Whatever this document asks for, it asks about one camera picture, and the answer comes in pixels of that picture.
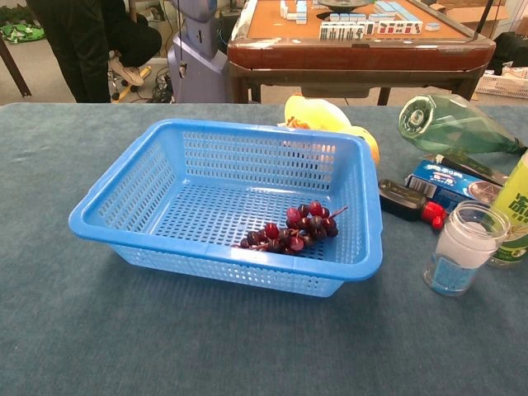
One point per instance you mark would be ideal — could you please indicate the bunch of purple grapes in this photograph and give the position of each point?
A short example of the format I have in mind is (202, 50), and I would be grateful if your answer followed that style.
(313, 224)

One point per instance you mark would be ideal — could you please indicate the purple robot base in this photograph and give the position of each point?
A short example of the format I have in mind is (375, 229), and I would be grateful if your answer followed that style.
(194, 70)

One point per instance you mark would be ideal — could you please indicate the blue plastic perforated basket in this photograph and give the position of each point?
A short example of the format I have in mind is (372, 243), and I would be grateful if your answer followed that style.
(231, 165)

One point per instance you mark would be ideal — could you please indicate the black bottle with red cap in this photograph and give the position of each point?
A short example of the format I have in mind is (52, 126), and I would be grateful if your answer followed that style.
(400, 200)

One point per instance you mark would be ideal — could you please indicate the brown mahjong table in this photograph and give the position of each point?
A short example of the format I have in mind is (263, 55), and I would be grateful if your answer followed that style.
(350, 57)

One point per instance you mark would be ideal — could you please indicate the office chair base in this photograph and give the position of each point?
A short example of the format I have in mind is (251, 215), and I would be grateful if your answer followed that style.
(123, 82)

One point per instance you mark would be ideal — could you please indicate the blue cardboard box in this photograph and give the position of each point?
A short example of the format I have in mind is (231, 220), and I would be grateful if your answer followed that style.
(445, 181)

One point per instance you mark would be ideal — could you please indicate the stack of blue mahjong tiles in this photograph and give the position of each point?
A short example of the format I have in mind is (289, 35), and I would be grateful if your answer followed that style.
(293, 9)

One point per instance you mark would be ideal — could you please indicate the short row of mahjong tiles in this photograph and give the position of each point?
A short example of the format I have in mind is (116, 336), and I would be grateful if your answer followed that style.
(346, 17)

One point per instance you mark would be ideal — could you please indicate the row of face-up mahjong tiles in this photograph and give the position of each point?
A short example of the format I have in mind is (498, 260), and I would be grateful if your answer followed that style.
(371, 29)

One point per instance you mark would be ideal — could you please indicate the green glass bottle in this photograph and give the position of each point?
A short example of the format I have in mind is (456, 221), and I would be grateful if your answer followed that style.
(453, 128)

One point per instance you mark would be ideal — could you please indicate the clear glass jar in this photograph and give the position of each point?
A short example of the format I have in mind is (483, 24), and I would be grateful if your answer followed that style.
(462, 247)

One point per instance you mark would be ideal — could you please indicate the dark flat packet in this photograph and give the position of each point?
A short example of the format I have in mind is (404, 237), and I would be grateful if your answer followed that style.
(470, 165)

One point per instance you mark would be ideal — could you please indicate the dark round dish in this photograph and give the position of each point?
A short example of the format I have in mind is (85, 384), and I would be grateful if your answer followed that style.
(344, 3)

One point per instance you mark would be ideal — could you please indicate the person in black clothes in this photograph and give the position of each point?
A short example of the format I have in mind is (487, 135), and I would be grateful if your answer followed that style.
(82, 41)

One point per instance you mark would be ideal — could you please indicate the single blue mahjong tile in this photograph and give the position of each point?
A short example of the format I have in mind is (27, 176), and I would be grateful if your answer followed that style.
(432, 26)

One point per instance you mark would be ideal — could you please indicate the yellow-green plastic bottle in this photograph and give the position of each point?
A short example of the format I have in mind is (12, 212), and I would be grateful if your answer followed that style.
(515, 206)

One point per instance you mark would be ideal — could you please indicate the white plastic crate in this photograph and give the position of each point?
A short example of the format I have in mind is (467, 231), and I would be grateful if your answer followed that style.
(503, 86)

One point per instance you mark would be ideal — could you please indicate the dark table leg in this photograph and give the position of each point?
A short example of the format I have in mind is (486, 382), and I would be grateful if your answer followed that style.
(14, 68)

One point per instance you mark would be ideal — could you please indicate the black bag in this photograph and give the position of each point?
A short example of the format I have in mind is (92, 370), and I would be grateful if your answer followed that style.
(513, 51)

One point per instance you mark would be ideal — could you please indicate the green patterned bag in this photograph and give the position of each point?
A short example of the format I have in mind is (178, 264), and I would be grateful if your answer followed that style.
(18, 33)

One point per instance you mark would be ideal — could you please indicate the long wall of mahjong tiles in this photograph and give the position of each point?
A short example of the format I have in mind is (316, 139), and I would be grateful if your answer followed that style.
(398, 10)

